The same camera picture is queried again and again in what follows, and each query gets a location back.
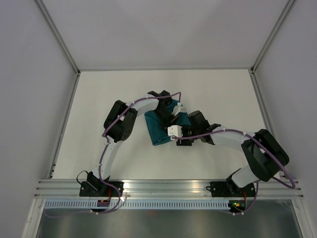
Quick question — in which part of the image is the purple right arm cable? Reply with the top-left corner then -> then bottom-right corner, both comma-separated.
170,128 -> 297,216

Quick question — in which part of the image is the teal cloth napkin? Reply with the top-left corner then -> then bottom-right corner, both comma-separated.
144,110 -> 190,146

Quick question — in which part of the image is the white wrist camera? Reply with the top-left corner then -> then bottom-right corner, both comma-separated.
172,103 -> 187,116
167,125 -> 183,140

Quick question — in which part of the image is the aluminium frame rail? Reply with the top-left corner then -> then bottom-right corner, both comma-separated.
33,179 -> 304,200

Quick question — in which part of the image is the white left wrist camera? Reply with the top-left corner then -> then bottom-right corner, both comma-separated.
172,103 -> 187,116

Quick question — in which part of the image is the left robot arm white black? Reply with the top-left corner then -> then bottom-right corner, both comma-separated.
82,90 -> 182,196

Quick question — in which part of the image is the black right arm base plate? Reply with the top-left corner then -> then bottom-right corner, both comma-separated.
206,181 -> 256,198

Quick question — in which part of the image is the white slotted cable duct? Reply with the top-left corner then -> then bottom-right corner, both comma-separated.
44,199 -> 230,210

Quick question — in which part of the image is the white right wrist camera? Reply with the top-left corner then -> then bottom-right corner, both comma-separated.
167,125 -> 183,140

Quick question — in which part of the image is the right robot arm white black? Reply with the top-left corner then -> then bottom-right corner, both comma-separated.
167,111 -> 289,196

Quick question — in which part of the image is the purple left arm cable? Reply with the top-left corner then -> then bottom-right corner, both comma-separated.
44,91 -> 184,219

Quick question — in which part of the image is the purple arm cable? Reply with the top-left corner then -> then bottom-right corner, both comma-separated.
44,91 -> 184,219
170,128 -> 297,216

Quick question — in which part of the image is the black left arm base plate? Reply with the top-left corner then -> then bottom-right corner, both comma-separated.
79,181 -> 124,197

